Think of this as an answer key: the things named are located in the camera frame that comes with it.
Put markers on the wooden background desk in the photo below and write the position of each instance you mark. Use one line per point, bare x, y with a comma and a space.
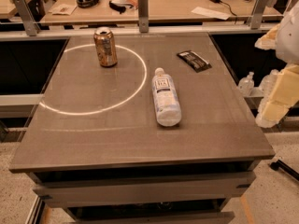
160, 11

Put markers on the black chair leg caster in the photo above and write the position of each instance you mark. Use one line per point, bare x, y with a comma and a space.
275, 165

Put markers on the grey drawer cabinet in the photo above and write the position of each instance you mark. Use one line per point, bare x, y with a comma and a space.
192, 193

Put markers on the metal bracket post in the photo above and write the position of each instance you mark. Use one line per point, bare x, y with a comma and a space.
143, 16
255, 19
30, 26

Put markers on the right metal bracket post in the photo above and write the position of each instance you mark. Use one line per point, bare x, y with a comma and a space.
255, 19

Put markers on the small clear bottle right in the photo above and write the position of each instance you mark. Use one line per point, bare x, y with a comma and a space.
268, 82

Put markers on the clear plastic water bottle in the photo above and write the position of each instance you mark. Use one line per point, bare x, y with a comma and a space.
167, 107

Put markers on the left metal bracket post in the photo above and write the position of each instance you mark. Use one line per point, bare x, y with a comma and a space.
30, 26

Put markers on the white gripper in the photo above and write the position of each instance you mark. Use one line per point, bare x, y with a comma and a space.
289, 37

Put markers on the copper soda can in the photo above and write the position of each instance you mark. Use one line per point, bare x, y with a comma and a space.
105, 47

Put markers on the small clear bottle left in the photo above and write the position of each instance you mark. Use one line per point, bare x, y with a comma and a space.
246, 84

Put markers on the middle metal bracket post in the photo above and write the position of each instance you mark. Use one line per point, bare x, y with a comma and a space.
143, 16

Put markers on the black snack packet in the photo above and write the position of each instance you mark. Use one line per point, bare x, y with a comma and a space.
194, 61

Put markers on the small clear bottle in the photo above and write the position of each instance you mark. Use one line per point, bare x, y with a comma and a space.
268, 82
246, 84

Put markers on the white paper sheet right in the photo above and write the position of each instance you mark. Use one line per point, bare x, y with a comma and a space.
211, 13

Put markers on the paper note left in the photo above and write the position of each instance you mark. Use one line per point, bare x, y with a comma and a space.
63, 9

